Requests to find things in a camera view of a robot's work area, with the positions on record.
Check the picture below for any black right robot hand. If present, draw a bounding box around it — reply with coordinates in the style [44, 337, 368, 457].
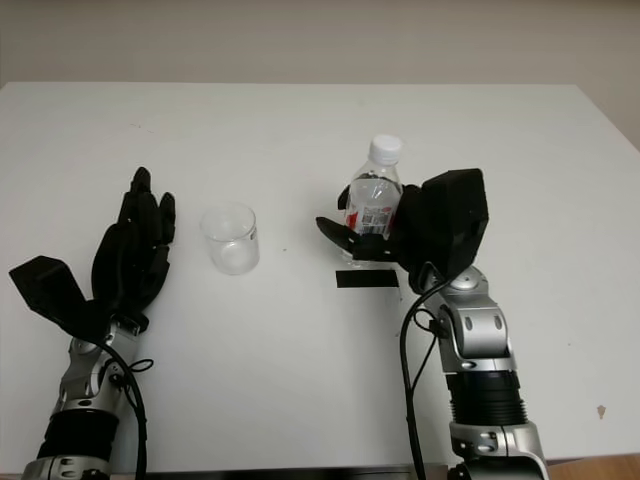
[315, 180, 429, 294]

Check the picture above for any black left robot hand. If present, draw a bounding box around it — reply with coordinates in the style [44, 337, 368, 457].
[90, 166, 177, 333]

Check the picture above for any clear white-capped water bottle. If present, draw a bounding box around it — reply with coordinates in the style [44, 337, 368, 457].
[344, 133, 405, 266]

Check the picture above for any clear glass cup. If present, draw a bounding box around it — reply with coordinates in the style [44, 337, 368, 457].
[199, 201, 261, 276]

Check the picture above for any black tape strip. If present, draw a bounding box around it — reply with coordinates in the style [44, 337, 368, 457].
[335, 270, 400, 290]

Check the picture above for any black robot torso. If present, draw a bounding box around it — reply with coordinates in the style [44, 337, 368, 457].
[144, 464, 451, 480]

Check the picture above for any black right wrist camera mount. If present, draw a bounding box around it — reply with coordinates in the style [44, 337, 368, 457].
[421, 168, 490, 289]

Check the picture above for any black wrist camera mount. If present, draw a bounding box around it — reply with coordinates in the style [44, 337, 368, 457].
[8, 255, 116, 341]
[421, 168, 490, 289]

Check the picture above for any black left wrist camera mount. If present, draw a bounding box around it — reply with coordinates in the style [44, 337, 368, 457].
[8, 255, 116, 341]

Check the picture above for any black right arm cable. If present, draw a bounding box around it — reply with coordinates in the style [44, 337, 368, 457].
[399, 262, 446, 480]

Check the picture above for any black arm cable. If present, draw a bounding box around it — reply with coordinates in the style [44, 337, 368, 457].
[399, 262, 446, 480]
[102, 339, 154, 480]

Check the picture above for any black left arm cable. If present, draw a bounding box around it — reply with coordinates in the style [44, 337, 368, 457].
[102, 339, 154, 480]

